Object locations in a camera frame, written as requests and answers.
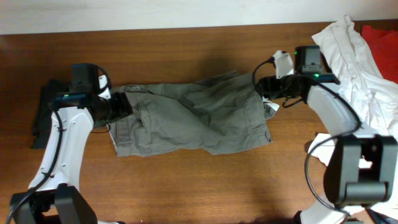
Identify white shirt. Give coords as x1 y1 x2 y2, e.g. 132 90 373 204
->
307 15 398 215

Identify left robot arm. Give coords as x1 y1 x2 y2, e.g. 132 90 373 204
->
6 92 132 223

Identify grey shorts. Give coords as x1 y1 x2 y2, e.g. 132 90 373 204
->
110 71 279 157

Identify folded black garment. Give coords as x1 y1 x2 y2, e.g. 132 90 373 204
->
30 80 68 149

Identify red garment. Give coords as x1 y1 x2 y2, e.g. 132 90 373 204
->
361 26 398 83

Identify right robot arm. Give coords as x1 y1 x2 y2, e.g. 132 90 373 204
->
254 73 397 223

